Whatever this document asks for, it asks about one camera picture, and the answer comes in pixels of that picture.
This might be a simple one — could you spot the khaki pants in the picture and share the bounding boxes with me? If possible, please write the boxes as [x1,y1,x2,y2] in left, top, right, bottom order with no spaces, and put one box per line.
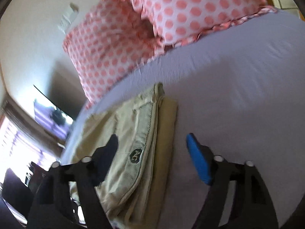
[68,83,177,228]

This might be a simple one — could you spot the white wall outlet plate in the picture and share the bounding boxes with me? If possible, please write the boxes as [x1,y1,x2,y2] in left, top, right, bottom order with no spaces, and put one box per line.
[57,3,79,34]

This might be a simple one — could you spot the black television screen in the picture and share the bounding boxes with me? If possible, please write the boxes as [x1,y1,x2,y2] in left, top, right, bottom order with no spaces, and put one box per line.
[34,86,73,141]

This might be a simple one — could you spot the brown curtain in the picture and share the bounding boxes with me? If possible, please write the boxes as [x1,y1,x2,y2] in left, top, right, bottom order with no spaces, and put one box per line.
[1,96,63,157]

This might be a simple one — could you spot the lavender bed sheet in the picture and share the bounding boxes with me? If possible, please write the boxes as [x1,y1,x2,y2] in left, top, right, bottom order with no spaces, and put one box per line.
[62,10,304,228]

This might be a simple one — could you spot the pink polka dot pillow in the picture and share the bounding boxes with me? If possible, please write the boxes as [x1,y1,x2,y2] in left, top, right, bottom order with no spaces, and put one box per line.
[63,0,164,108]
[119,0,277,48]

